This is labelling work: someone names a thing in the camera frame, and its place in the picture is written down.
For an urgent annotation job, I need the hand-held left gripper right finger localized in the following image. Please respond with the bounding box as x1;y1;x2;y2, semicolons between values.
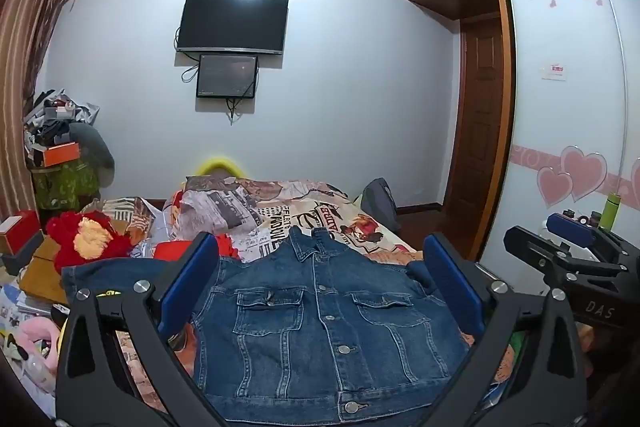
415;232;587;427

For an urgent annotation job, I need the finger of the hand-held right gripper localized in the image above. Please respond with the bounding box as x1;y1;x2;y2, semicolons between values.
546;213;640;264
504;226;640;280

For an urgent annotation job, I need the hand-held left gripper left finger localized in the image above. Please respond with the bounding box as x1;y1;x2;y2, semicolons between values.
55;233;233;427

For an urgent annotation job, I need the blue denim jacket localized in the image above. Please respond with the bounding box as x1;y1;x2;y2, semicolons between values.
61;227;473;423

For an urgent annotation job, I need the red cloth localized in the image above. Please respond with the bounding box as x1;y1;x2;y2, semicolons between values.
154;234;241;264

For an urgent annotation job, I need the green bottle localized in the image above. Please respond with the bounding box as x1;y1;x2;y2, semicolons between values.
601;193;621;230

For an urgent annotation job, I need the patterned bed quilt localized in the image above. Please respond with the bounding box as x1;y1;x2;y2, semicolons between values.
172;176;263;243

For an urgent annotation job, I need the red plush toy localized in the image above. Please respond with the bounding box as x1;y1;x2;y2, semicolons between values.
46;209;136;269

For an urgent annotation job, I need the white heart-print wardrobe door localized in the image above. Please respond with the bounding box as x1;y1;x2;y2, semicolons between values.
477;0;640;298

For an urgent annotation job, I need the grey backpack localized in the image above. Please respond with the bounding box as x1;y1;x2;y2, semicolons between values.
361;178;401;233

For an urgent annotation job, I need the yellow round object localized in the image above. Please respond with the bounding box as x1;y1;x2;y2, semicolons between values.
196;156;243;180

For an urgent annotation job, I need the brown wooden door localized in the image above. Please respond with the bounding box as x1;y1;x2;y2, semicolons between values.
442;18;506;212

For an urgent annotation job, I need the green patterned bag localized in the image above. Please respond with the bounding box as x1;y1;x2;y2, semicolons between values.
31;157;101;212

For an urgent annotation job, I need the dark grey cloth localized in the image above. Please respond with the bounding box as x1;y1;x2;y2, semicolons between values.
67;122;116;188

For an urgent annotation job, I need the red box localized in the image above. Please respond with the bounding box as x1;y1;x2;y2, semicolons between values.
0;210;42;255

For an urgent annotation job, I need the orange box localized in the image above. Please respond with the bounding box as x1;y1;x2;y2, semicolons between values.
42;142;82;168

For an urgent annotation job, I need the pile of clutter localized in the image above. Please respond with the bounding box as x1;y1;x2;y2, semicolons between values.
22;88;101;158

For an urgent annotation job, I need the striped brown curtain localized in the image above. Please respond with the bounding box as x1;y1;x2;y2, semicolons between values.
0;0;91;228

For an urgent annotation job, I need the small black wall monitor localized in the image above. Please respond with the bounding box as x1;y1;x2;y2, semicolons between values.
196;53;260;99

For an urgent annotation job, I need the black wall television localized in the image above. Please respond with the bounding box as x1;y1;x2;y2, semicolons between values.
176;0;290;56

